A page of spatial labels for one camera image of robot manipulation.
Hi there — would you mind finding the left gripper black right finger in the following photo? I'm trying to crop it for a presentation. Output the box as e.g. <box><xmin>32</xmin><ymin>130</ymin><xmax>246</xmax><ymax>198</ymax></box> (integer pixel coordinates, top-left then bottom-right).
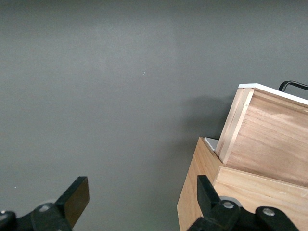
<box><xmin>186</xmin><ymin>175</ymin><xmax>299</xmax><ymax>231</ymax></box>

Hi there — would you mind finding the wooden drawer cabinet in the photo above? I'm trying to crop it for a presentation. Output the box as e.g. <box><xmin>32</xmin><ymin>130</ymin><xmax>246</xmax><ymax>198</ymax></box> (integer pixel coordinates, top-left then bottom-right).
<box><xmin>177</xmin><ymin>136</ymin><xmax>308</xmax><ymax>231</ymax></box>

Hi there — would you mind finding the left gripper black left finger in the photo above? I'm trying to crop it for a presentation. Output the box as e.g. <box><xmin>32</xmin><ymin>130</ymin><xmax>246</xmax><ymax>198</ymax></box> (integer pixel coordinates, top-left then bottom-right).
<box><xmin>0</xmin><ymin>176</ymin><xmax>90</xmax><ymax>231</ymax></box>

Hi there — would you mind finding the dark grey table mat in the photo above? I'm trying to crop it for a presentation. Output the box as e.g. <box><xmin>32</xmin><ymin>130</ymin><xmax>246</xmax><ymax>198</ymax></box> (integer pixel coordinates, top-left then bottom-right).
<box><xmin>0</xmin><ymin>0</ymin><xmax>308</xmax><ymax>231</ymax></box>

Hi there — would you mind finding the black metal drawer handle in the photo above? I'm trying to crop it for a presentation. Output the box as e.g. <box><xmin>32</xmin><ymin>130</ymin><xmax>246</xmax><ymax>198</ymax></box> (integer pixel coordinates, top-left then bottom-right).
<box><xmin>278</xmin><ymin>80</ymin><xmax>308</xmax><ymax>93</ymax></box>

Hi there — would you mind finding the white-fronted wooden drawer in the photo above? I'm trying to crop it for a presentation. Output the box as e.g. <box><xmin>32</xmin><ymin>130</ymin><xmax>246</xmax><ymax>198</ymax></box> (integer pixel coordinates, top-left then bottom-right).
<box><xmin>216</xmin><ymin>80</ymin><xmax>308</xmax><ymax>188</ymax></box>

